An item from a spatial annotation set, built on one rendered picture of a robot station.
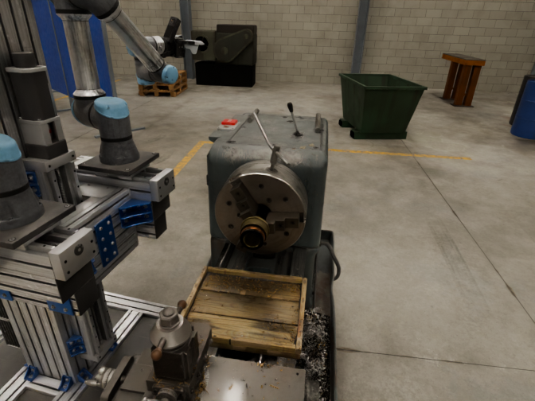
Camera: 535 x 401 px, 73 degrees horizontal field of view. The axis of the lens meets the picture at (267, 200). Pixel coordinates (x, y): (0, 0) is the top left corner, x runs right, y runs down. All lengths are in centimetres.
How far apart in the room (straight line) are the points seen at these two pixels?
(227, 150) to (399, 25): 1019
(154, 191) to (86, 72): 50
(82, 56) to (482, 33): 1113
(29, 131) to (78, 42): 39
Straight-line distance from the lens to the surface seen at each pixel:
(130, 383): 92
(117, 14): 149
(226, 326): 111
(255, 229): 109
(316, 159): 130
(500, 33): 1214
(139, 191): 151
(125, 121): 148
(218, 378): 89
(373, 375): 220
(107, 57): 598
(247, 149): 134
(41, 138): 135
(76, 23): 156
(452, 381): 233
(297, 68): 1117
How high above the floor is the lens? 168
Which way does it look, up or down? 27 degrees down
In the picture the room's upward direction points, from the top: 2 degrees clockwise
